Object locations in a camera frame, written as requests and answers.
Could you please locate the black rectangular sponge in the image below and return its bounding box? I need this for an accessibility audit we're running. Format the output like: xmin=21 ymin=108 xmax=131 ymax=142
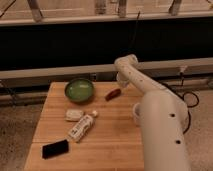
xmin=42 ymin=140 xmax=69 ymax=159

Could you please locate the green bowl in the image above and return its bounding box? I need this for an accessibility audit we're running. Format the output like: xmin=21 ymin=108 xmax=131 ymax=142
xmin=64 ymin=78 xmax=94 ymax=103

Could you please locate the black hanging cable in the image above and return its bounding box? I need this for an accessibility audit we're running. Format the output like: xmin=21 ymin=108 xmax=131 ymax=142
xmin=126 ymin=9 xmax=141 ymax=58

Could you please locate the black floor cable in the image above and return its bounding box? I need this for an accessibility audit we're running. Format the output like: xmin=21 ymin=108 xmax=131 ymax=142
xmin=163 ymin=78 xmax=200 ymax=134

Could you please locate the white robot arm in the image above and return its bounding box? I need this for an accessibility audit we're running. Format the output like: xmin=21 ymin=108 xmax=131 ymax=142
xmin=114 ymin=54 xmax=192 ymax=171

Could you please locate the dark red pepper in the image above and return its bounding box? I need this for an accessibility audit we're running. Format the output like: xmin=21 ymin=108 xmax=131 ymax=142
xmin=105 ymin=89 xmax=121 ymax=101

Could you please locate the white plastic bottle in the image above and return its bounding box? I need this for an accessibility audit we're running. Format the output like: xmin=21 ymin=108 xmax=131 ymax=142
xmin=68 ymin=111 xmax=98 ymax=143

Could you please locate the small white wrapped packet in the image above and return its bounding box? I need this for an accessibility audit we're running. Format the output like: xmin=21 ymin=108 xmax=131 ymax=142
xmin=65 ymin=109 xmax=84 ymax=121

